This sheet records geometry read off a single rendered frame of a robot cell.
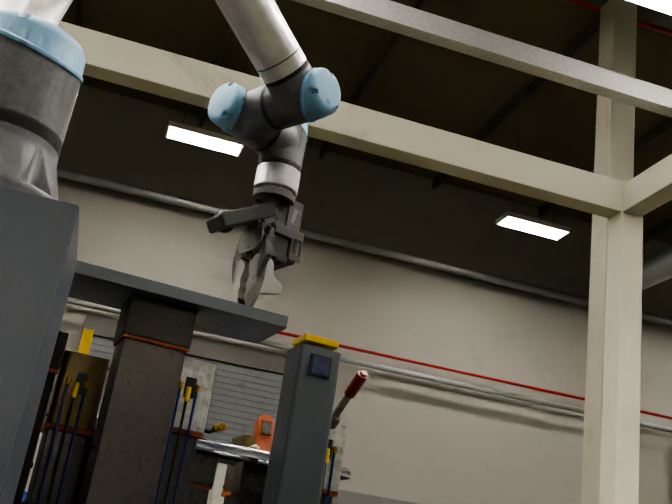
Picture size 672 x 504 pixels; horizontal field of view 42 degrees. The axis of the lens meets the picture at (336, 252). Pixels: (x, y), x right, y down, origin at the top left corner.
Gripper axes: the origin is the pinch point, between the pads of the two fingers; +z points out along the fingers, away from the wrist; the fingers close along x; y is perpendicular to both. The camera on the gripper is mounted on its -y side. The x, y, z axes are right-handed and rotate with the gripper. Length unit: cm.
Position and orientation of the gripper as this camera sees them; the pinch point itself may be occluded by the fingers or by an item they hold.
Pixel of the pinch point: (242, 302)
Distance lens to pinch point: 138.8
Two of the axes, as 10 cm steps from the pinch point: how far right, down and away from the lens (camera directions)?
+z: -1.4, 9.2, -3.6
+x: -6.3, 1.9, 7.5
